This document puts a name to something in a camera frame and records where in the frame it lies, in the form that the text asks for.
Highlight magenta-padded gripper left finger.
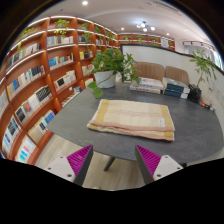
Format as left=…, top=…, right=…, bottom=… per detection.
left=44, top=144, right=94, bottom=187

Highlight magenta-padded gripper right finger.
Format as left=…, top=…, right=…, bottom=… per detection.
left=134, top=144, right=184, bottom=185

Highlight cream yellow striped towel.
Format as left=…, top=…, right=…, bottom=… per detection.
left=86, top=98, right=176, bottom=142

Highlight dark table leg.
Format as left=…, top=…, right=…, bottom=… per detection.
left=103, top=156, right=117, bottom=172

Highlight thick dark blue-spined book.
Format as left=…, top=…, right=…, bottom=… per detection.
left=163, top=89, right=189, bottom=100

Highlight orange wooden bookshelf unit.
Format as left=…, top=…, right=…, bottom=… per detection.
left=0, top=14, right=176, bottom=166

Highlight small stacked books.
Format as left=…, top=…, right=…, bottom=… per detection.
left=199, top=98, right=215, bottom=112

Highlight small tree in black pot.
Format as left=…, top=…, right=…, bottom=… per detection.
left=188, top=47, right=218, bottom=103

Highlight white flat book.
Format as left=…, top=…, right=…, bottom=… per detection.
left=129, top=83, right=163, bottom=95

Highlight thick dark photo book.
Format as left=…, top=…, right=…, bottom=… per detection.
left=162, top=77, right=191, bottom=94

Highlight brown upholstered chair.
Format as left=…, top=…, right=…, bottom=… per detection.
left=133, top=61, right=165, bottom=82
left=164, top=65, right=190, bottom=86

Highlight pothos plant in white pot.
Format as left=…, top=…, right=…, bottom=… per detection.
left=87, top=46, right=142, bottom=99

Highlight white sheer curtain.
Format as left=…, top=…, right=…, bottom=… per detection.
left=183, top=43, right=223, bottom=69

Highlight multi-bulb ceiling lamp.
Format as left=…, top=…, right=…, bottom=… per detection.
left=135, top=20, right=157, bottom=33

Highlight recessed ceiling lights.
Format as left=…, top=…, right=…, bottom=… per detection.
left=80, top=0, right=136, bottom=34

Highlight black track light rail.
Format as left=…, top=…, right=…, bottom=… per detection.
left=182, top=40, right=214, bottom=48

